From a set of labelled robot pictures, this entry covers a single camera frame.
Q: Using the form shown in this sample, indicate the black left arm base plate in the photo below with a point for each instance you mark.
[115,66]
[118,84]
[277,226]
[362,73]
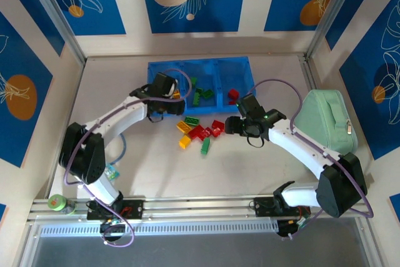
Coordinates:
[134,209]

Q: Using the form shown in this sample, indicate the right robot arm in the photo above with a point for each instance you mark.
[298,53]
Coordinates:
[297,145]

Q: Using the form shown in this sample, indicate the aluminium frame post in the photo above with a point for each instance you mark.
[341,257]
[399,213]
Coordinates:
[53,10]
[331,10]

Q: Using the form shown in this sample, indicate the yellow square lego brick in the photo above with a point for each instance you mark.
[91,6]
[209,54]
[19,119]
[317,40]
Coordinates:
[185,142]

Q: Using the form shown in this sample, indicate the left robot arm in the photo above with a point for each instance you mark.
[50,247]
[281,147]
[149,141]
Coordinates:
[125,117]

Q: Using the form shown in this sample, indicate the green lego brick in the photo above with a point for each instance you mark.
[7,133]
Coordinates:
[205,146]
[194,82]
[208,94]
[191,120]
[197,97]

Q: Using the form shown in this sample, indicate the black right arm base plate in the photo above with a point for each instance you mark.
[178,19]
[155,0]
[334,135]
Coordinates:
[264,206]

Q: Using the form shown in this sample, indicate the mint green zip pouch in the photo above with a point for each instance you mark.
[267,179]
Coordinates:
[325,123]

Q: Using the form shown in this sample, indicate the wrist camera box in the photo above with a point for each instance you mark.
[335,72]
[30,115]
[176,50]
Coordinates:
[251,106]
[163,84]

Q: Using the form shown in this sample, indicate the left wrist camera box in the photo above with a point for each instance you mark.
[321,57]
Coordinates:
[163,84]

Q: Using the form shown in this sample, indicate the blue plastic packet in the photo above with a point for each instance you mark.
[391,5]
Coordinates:
[113,172]

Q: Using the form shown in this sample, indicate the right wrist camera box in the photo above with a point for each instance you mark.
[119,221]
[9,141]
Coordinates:
[251,106]

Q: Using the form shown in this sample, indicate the green jar with label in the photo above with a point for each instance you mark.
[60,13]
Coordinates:
[61,204]

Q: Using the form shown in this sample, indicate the blue three-compartment plastic container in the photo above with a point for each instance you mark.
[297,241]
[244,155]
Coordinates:
[203,109]

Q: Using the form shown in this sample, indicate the red lego brick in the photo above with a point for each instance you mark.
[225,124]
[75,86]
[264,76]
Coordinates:
[196,132]
[218,124]
[210,133]
[233,94]

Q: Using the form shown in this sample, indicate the aluminium mounting rail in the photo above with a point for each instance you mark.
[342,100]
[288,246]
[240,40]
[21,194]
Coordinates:
[200,209]

